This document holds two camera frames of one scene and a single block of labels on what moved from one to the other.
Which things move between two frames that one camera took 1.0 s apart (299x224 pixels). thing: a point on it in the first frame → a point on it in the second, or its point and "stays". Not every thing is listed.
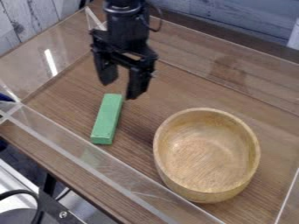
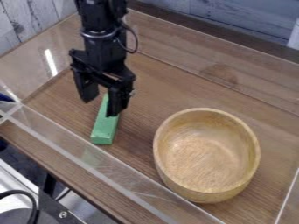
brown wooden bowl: [205, 153] stays
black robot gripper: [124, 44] → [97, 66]
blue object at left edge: [4, 97] stays
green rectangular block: [105, 124] stays
